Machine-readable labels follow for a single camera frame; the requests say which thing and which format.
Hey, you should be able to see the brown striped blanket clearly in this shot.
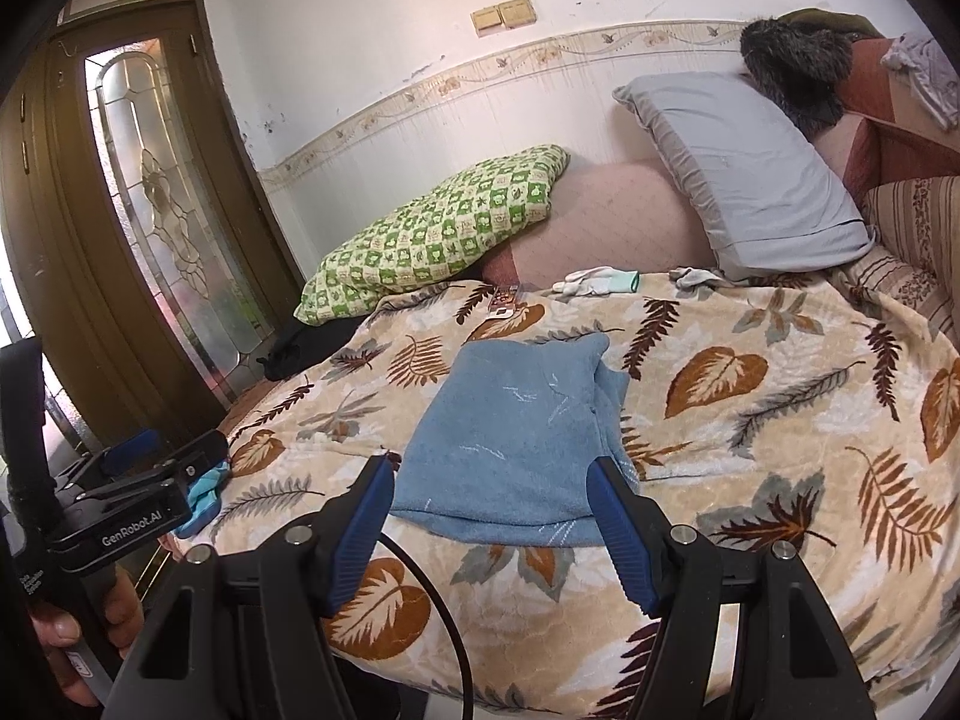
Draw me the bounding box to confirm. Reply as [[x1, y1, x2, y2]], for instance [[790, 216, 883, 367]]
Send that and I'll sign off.
[[825, 174, 960, 350]]

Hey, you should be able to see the red brown cushion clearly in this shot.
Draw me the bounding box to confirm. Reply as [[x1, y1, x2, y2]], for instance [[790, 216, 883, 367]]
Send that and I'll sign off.
[[814, 37, 960, 203]]

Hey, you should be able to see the grey pillow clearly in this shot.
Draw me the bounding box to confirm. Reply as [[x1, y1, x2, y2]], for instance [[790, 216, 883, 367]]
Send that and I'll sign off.
[[611, 71, 875, 277]]

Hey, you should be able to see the green checkered pillow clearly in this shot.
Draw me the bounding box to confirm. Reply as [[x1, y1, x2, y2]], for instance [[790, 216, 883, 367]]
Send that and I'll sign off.
[[292, 144, 571, 325]]

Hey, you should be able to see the person's left hand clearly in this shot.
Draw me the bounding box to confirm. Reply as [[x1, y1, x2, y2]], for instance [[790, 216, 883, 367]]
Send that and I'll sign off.
[[28, 581, 147, 707]]

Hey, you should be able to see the wooden door with glass pane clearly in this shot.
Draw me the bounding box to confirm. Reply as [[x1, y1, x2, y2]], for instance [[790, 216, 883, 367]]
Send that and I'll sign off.
[[0, 0, 305, 466]]

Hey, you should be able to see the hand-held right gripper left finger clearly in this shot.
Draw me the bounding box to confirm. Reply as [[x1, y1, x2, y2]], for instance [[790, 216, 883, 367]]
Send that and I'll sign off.
[[111, 454, 397, 720]]

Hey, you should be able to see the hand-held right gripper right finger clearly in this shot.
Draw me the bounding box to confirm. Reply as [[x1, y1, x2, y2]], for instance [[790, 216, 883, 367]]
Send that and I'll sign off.
[[586, 456, 878, 720]]

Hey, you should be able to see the black cloth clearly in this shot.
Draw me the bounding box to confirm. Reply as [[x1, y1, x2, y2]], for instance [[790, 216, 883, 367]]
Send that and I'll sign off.
[[255, 311, 368, 383]]

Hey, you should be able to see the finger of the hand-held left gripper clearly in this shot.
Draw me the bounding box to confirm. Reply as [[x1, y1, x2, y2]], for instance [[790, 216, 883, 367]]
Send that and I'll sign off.
[[75, 431, 162, 492], [154, 429, 228, 479]]

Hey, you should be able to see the small grey cloth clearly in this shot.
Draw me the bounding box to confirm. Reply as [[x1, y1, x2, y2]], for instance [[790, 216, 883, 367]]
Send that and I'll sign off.
[[669, 266, 732, 292]]

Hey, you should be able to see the black cable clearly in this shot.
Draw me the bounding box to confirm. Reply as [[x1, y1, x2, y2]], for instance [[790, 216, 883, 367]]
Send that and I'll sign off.
[[375, 532, 475, 720]]

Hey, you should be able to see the beige wall switch panel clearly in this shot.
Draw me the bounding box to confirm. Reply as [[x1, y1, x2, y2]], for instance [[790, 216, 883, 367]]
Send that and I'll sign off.
[[470, 0, 539, 36]]

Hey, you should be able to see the pink bolster pillow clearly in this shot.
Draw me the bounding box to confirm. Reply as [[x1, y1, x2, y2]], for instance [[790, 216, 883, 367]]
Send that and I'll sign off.
[[480, 157, 713, 292]]

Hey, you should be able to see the olive green cloth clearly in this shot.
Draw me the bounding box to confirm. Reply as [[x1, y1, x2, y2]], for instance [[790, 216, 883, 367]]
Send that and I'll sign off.
[[776, 7, 886, 42]]

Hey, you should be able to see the blue striped small garment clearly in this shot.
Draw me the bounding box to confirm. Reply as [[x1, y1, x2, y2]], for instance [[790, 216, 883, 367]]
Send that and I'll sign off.
[[174, 461, 232, 539]]

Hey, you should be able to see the white glove with teal cuff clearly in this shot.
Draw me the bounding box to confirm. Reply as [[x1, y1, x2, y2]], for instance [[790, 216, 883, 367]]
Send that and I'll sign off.
[[553, 268, 640, 297]]

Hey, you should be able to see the leaf print blanket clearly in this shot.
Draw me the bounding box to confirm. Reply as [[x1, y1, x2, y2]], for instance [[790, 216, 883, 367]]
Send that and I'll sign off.
[[169, 266, 960, 717]]

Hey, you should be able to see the light grey garment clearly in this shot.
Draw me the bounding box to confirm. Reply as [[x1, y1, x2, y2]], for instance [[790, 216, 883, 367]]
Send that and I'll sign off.
[[881, 31, 960, 132]]

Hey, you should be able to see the blue knit sweater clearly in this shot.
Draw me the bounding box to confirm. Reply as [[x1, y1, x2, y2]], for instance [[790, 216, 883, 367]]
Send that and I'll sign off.
[[388, 331, 640, 547]]

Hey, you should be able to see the small printed packet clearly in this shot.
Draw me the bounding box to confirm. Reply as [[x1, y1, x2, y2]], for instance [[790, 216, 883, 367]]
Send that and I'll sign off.
[[486, 283, 526, 320]]

